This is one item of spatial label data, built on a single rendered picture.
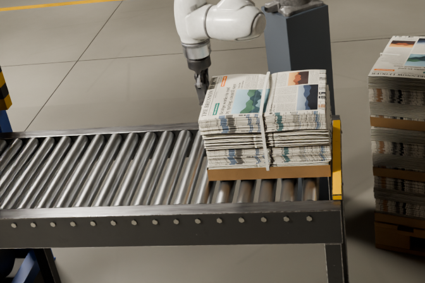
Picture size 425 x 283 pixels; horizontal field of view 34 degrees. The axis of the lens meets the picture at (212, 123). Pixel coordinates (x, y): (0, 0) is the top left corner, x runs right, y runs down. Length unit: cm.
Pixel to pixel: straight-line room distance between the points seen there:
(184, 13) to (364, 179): 170
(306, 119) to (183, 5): 50
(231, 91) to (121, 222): 52
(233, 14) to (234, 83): 28
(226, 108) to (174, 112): 229
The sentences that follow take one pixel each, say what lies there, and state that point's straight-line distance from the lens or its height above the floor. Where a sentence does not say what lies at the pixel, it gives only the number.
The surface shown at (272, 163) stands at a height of 86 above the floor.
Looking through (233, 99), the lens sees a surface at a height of 103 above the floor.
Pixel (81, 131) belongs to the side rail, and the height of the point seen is 80.
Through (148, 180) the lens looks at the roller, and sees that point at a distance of 224.
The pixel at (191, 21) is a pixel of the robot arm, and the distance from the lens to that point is 210.
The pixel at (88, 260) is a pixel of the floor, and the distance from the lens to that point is 330.
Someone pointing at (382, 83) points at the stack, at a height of 79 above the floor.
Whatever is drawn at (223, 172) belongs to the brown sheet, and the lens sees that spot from 214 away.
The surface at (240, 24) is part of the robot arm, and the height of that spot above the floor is 127.
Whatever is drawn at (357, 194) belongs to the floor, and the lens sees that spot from 343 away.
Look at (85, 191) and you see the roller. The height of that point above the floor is 80.
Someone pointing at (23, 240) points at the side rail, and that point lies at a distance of 229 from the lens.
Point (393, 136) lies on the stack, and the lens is 277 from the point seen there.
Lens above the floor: 199
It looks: 29 degrees down
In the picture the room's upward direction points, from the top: 9 degrees counter-clockwise
